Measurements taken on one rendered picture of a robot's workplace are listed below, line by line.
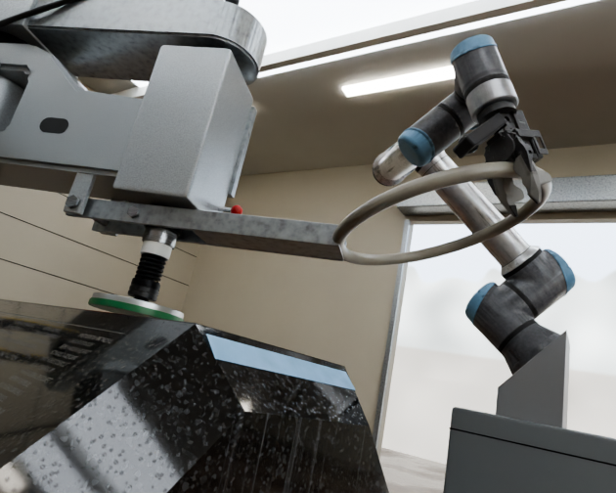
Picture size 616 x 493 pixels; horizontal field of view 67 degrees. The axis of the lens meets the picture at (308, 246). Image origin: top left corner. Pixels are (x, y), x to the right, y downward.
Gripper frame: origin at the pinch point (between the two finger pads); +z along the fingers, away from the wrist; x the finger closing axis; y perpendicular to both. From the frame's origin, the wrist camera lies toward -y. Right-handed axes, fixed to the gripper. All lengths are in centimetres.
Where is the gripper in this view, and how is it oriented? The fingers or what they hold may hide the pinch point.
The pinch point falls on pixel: (521, 203)
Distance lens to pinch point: 93.0
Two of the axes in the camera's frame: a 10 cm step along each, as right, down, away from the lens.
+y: 9.2, -0.4, 3.9
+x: -3.4, 3.8, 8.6
